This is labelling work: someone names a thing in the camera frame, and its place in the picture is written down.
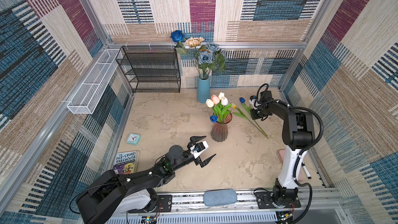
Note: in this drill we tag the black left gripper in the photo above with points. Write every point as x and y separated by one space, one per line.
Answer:
197 162

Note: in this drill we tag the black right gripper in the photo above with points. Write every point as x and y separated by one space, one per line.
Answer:
255 115

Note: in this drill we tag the red ribbed glass vase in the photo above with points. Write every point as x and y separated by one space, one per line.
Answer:
219 132

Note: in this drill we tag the blue tulip stem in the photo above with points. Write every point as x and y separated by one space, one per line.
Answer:
244 105
213 118

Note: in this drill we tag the pink tulip stem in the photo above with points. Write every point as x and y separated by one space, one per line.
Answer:
217 107

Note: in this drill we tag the light blue cylindrical vase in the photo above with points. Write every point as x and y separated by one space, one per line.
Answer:
203 89

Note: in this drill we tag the pale blue rose bouquet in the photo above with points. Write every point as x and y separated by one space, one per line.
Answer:
209 58

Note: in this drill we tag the cream sunflower with stem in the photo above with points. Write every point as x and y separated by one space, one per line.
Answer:
194 42

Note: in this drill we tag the dark blue rose stem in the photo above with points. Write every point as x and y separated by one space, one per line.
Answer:
178 38

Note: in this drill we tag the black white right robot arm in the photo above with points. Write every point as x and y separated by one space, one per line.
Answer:
302 129

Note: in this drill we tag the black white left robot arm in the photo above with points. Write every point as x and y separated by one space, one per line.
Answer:
100 200

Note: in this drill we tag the pink pencil case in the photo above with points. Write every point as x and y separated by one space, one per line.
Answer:
281 157

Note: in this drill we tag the blue grey cushion pad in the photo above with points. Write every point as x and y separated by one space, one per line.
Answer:
220 197

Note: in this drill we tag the teal small alarm clock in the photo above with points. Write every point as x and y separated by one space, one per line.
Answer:
133 139

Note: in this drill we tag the treehouse paperback book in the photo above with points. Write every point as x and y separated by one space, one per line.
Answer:
125 162

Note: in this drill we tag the black white marker pen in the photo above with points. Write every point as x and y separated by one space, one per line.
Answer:
306 171

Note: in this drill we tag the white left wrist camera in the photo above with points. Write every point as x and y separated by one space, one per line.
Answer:
197 149

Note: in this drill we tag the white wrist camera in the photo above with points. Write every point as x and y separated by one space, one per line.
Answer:
197 149
254 101

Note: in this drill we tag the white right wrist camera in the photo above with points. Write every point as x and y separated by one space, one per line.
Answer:
254 101

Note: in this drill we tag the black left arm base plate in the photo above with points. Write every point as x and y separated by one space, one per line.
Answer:
162 202

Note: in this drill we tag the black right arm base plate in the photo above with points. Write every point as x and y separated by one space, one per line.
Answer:
265 201

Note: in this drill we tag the black wire shelf rack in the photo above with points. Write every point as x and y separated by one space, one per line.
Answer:
150 69

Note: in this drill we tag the white wire mesh basket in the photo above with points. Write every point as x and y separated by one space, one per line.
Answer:
89 93

